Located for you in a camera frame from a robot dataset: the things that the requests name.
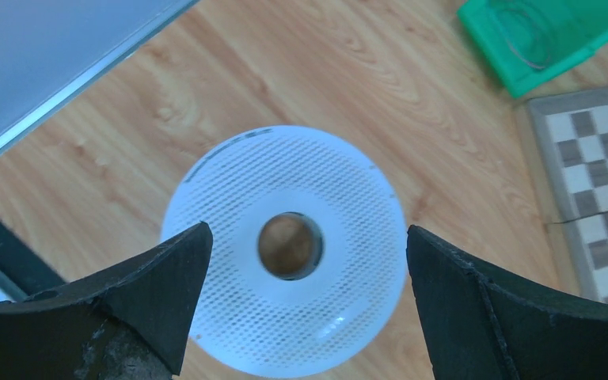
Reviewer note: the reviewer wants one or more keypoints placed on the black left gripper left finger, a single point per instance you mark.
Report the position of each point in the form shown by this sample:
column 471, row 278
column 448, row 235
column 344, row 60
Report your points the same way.
column 128, row 321

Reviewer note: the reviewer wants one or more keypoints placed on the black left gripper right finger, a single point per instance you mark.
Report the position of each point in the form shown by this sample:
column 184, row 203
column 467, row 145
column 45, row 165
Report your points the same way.
column 481, row 321

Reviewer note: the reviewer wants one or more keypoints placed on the green plastic bin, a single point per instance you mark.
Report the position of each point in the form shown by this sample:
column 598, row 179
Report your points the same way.
column 529, row 43

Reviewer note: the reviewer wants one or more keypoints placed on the wooden chessboard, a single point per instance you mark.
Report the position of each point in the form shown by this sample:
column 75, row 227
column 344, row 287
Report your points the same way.
column 565, row 141

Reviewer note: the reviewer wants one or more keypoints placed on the white perforated cable spool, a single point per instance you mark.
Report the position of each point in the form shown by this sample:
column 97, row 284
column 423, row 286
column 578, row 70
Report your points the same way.
column 255, row 322

